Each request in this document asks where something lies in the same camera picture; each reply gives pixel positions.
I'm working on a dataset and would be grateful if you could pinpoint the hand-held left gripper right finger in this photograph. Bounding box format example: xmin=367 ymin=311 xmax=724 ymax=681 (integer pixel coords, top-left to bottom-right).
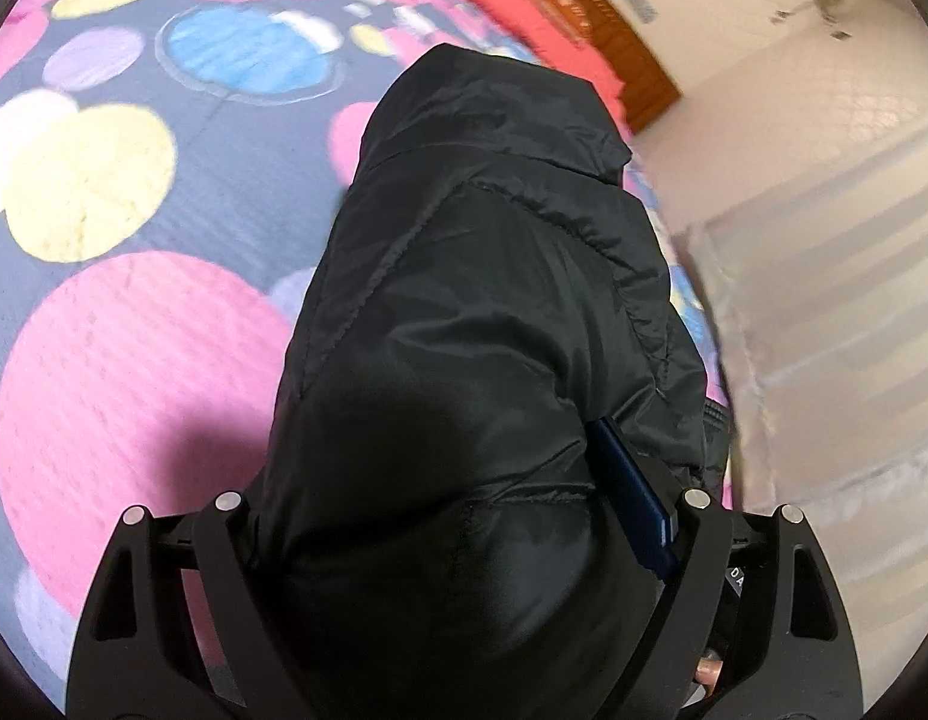
xmin=595 ymin=418 xmax=863 ymax=720

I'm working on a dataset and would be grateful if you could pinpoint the red pillow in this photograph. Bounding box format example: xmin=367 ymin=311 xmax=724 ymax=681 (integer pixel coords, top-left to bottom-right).
xmin=415 ymin=0 xmax=630 ymax=113

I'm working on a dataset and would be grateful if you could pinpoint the person's left hand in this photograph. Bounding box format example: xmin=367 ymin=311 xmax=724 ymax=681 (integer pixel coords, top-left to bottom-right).
xmin=693 ymin=656 xmax=728 ymax=695

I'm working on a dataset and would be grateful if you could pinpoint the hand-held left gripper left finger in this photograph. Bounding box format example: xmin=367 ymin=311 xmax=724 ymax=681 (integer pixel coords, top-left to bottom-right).
xmin=66 ymin=493 xmax=285 ymax=720

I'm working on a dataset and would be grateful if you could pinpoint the dotted colourful bed sheet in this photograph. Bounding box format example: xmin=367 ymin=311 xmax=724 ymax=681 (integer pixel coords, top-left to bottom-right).
xmin=0 ymin=0 xmax=735 ymax=698

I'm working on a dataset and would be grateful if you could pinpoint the wooden headboard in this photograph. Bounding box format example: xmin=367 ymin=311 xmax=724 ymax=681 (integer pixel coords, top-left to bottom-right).
xmin=464 ymin=0 xmax=682 ymax=132

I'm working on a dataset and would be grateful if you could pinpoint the black puffer jacket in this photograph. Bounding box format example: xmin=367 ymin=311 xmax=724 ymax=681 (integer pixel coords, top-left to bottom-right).
xmin=250 ymin=41 xmax=735 ymax=720

